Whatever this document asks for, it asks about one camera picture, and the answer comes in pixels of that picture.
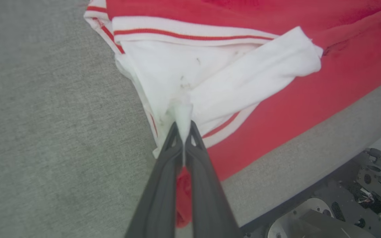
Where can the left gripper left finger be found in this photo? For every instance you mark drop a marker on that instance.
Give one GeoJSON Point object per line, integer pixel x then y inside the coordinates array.
{"type": "Point", "coordinates": [159, 198]}

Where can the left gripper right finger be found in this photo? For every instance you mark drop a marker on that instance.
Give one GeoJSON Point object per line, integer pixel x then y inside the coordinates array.
{"type": "Point", "coordinates": [208, 205]}

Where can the red and white garment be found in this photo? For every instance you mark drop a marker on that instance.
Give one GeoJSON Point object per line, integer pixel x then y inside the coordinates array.
{"type": "Point", "coordinates": [342, 66]}

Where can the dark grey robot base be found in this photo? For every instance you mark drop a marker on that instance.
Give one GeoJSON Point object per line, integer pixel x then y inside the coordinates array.
{"type": "Point", "coordinates": [329, 201]}

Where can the grey robot base wheel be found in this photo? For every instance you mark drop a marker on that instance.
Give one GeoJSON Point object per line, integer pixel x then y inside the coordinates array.
{"type": "Point", "coordinates": [380, 178]}

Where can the grey fabric sofa cushion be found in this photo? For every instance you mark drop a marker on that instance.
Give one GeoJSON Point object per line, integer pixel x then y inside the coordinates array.
{"type": "Point", "coordinates": [45, 132]}

